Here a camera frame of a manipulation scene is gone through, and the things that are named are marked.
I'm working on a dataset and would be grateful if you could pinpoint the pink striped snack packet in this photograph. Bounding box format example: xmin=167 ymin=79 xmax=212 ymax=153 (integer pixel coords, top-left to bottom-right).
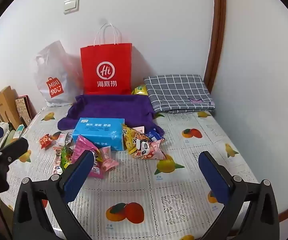
xmin=53 ymin=146 xmax=64 ymax=159

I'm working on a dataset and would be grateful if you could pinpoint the white light switch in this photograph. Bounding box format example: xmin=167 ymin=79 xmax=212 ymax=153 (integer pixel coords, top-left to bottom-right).
xmin=63 ymin=0 xmax=80 ymax=15

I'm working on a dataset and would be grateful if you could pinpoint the blue tissue pack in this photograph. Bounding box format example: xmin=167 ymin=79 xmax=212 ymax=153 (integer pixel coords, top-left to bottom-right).
xmin=72 ymin=117 xmax=126 ymax=152

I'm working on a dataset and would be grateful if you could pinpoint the yellow-green snack packet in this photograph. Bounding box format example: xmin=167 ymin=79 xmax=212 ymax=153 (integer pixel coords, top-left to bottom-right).
xmin=131 ymin=85 xmax=148 ymax=97

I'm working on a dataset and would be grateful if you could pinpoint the dark red patterned box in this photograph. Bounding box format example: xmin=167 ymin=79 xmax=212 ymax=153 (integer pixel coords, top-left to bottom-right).
xmin=15 ymin=95 xmax=36 ymax=127

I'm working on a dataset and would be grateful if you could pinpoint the green and white tube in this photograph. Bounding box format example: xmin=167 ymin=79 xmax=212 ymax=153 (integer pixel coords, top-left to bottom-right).
xmin=12 ymin=124 xmax=26 ymax=139

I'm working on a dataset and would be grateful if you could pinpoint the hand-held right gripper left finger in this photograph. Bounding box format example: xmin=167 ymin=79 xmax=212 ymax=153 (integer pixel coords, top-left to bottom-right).
xmin=12 ymin=149 xmax=96 ymax=240

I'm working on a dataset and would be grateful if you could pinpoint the green snack packet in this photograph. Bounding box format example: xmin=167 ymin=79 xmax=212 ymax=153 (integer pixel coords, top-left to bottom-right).
xmin=60 ymin=146 xmax=76 ymax=173

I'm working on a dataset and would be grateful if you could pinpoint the brown wooden door frame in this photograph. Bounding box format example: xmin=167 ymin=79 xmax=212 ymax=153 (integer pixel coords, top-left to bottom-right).
xmin=204 ymin=0 xmax=227 ymax=93

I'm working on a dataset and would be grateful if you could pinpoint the silver snack packet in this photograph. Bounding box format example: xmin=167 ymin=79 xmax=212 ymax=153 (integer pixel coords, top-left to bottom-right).
xmin=59 ymin=132 xmax=74 ymax=147

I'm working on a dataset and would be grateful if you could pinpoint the red paper bag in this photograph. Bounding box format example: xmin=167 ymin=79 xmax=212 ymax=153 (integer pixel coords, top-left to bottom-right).
xmin=80 ymin=23 xmax=133 ymax=95

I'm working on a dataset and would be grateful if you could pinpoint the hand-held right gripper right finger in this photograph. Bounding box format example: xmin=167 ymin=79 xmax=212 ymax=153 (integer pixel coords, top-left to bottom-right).
xmin=198 ymin=151 xmax=280 ymax=240

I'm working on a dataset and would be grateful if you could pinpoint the purple towel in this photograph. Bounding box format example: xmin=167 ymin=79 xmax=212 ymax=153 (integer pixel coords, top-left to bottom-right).
xmin=57 ymin=94 xmax=164 ymax=137

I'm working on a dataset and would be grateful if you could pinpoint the panda print snack packet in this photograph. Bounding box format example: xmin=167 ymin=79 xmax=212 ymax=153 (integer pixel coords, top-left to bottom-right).
xmin=131 ymin=134 xmax=168 ymax=160

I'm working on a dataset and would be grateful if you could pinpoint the yellow triangular snack packet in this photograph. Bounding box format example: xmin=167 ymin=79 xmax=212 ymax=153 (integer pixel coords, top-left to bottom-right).
xmin=122 ymin=124 xmax=147 ymax=155

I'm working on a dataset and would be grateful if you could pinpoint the grey checked folded cloth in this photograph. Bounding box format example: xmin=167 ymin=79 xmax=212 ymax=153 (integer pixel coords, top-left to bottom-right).
xmin=143 ymin=74 xmax=215 ymax=114

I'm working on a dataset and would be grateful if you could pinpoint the fruit print sheet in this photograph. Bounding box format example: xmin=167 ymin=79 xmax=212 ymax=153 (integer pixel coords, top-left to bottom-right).
xmin=0 ymin=105 xmax=259 ymax=240

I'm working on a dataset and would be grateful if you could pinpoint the small blue snack packet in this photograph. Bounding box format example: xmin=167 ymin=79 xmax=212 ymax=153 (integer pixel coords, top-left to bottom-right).
xmin=145 ymin=127 xmax=164 ymax=143

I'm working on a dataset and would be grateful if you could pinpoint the wooden headboard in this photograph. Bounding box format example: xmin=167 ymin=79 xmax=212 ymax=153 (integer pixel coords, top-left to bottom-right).
xmin=0 ymin=85 xmax=22 ymax=130

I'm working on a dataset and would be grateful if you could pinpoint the small red snack packet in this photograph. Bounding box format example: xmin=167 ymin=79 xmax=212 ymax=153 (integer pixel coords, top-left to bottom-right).
xmin=39 ymin=134 xmax=57 ymax=150

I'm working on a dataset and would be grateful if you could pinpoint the pale pink peach packet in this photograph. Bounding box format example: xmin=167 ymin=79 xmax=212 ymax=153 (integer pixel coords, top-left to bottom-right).
xmin=94 ymin=146 xmax=119 ymax=173

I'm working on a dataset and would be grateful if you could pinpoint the white plastic shopping bag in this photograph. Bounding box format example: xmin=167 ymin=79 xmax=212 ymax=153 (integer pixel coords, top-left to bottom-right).
xmin=32 ymin=40 xmax=84 ymax=107

